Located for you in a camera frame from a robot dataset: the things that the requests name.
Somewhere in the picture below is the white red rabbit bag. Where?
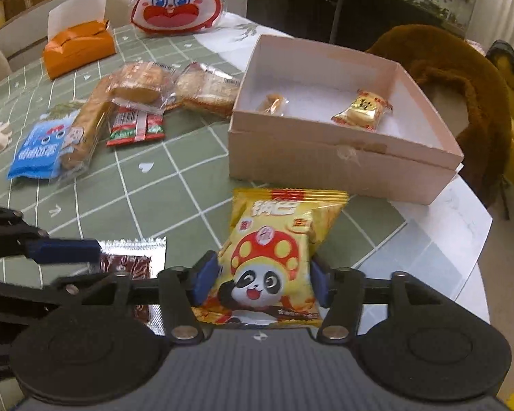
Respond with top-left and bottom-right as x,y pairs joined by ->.
130,0 -> 225,36

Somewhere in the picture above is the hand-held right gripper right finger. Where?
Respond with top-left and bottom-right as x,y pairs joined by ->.
309,256 -> 455,342

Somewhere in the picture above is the sliced toast packet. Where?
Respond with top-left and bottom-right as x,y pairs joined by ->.
107,62 -> 176,110

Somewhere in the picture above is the silver brown snack packet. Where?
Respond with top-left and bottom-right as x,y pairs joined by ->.
96,236 -> 168,337

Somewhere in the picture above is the golden snack packet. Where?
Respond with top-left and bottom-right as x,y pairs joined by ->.
331,89 -> 393,132

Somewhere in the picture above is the pink cardboard box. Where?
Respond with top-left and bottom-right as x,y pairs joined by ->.
227,33 -> 464,205

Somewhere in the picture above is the round rice cracker packet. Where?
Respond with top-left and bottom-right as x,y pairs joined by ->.
167,62 -> 243,120

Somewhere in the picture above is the long bread packet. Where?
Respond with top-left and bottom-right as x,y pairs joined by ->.
56,75 -> 121,180

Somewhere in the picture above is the dark green garment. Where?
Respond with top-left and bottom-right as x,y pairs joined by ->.
486,39 -> 514,108

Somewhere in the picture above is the blue snack packet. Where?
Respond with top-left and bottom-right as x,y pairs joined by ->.
7,120 -> 80,180

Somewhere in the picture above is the green checked tablecloth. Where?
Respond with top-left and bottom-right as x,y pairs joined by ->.
0,9 -> 493,411

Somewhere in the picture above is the orange tissue box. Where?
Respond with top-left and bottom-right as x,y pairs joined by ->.
42,0 -> 117,80

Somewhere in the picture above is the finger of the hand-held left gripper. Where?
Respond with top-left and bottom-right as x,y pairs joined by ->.
0,277 -> 85,310
0,205 -> 101,266

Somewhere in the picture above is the red sausage packet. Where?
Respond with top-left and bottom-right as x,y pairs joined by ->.
106,107 -> 166,148

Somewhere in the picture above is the yellow panda snack packet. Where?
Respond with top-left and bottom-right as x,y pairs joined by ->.
191,187 -> 350,328

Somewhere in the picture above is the small caramel candy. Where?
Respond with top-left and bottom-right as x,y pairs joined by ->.
257,93 -> 290,116

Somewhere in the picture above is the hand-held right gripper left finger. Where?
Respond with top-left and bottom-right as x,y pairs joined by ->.
75,252 -> 221,342

